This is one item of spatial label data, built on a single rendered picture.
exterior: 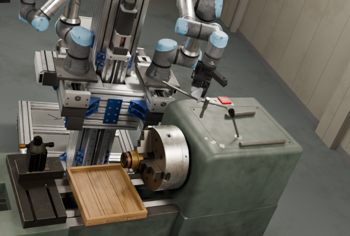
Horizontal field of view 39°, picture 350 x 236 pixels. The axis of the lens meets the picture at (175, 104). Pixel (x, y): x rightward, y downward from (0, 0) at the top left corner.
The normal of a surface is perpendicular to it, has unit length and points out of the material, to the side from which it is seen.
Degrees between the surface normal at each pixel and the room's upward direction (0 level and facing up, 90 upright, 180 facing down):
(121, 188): 0
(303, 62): 90
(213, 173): 90
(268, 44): 90
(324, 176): 0
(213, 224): 90
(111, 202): 0
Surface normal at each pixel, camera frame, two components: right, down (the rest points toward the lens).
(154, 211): 0.26, -0.83
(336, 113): -0.92, -0.07
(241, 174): 0.41, 0.56
